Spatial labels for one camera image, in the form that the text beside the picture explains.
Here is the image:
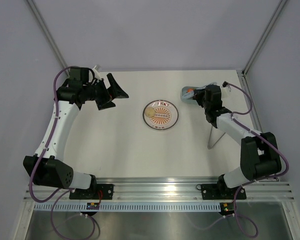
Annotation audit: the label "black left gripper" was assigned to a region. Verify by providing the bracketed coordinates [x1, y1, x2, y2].
[83, 73, 128, 110]

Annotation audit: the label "red shrimp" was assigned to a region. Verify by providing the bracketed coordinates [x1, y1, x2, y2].
[186, 88, 194, 93]

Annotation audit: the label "metal food tongs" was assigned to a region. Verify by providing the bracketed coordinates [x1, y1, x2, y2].
[207, 126, 226, 150]

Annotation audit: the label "light blue lunch box lid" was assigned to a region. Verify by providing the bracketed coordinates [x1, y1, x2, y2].
[193, 82, 217, 93]

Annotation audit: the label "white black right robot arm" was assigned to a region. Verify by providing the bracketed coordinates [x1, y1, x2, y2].
[193, 82, 282, 198]

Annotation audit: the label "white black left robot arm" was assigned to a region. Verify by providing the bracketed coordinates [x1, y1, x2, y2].
[23, 66, 129, 203]

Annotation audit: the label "light blue lunch box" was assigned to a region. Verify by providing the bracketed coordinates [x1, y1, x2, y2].
[180, 86, 198, 105]

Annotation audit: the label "white steamed bun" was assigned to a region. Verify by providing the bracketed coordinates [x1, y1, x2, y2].
[144, 107, 156, 118]

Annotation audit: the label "round printed ceramic plate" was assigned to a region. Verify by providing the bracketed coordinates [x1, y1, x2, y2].
[142, 99, 179, 131]

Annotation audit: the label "left small circuit board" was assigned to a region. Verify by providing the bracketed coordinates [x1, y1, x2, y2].
[86, 202, 100, 210]

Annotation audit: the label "small circuit board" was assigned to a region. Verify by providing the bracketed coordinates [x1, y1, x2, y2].
[86, 202, 100, 210]
[220, 202, 235, 216]

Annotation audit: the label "right small circuit board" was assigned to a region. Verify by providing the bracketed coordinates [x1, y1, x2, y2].
[220, 202, 235, 216]

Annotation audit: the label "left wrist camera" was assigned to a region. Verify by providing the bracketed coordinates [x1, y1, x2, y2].
[92, 65, 102, 80]

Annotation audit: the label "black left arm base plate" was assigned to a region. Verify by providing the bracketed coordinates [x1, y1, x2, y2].
[69, 183, 114, 200]

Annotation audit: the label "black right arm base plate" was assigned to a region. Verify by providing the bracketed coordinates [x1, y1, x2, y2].
[195, 183, 239, 200]

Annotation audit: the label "aluminium front rail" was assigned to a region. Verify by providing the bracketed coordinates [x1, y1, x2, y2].
[23, 176, 295, 203]

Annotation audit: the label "white slotted cable duct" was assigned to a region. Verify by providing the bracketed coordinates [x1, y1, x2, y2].
[34, 202, 221, 213]

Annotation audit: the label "right aluminium frame post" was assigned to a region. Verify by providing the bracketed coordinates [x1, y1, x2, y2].
[242, 0, 290, 77]

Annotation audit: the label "aluminium frame post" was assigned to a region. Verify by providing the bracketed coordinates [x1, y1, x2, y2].
[242, 0, 290, 77]
[24, 0, 68, 69]

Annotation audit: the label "left aluminium frame post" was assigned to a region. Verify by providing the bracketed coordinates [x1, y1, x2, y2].
[24, 0, 68, 69]

